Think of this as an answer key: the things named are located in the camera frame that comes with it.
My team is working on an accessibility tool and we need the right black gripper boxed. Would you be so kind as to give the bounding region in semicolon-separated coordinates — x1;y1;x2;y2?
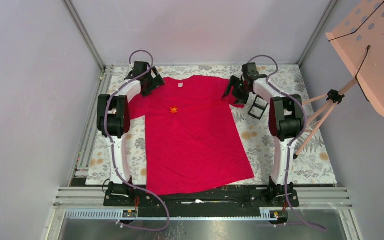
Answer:
222;75;251;105

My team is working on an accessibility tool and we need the orange glitter brooch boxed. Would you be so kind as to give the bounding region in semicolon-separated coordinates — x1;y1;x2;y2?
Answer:
169;106;179;114

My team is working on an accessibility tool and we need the red t-shirt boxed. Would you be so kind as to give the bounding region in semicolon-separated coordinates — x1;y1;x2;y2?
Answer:
129;75;255;195

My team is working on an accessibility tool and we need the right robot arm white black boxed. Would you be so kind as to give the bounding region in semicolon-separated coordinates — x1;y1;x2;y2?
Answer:
223;62;306;209

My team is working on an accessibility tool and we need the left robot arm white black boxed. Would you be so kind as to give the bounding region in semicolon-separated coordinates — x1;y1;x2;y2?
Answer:
96;61;165;206

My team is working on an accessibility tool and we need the black brooch box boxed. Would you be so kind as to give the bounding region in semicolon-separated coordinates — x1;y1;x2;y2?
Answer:
247;95;269;120

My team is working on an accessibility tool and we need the pink perforated music stand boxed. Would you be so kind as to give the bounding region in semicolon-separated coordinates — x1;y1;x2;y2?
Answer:
293;0;384;159

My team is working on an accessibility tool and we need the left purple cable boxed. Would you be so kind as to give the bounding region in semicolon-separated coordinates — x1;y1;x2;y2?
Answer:
104;49;171;233

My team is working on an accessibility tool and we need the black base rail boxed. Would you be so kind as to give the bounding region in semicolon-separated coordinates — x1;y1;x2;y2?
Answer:
103;185;287;218

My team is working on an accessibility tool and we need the silver slotted cable duct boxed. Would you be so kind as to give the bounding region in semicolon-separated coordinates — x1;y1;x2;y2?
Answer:
66;206;281;222

